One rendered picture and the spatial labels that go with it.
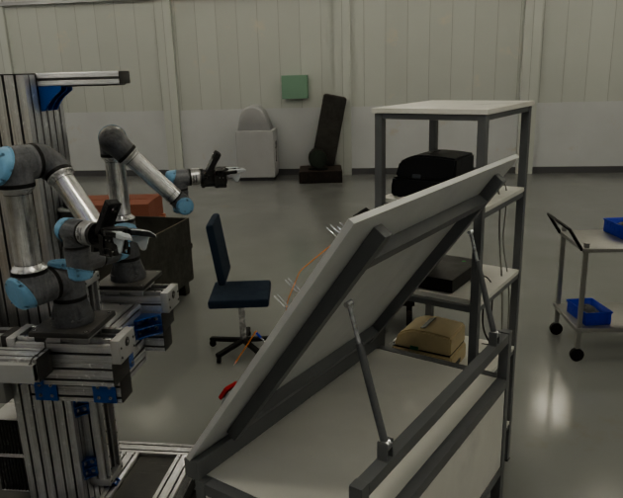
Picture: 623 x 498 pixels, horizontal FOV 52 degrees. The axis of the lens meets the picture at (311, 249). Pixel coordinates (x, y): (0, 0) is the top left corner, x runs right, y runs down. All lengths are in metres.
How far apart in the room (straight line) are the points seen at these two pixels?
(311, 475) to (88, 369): 0.91
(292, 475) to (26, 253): 1.12
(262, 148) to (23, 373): 9.99
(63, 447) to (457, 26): 10.80
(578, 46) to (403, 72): 3.09
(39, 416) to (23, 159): 1.15
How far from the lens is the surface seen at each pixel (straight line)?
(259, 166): 12.13
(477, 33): 12.54
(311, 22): 12.59
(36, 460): 3.02
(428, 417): 2.01
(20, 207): 2.24
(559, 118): 12.82
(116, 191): 2.90
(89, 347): 2.41
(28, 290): 2.28
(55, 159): 2.27
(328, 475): 2.10
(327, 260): 1.48
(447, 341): 2.94
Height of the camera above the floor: 2.02
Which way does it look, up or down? 16 degrees down
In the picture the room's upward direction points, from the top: 2 degrees counter-clockwise
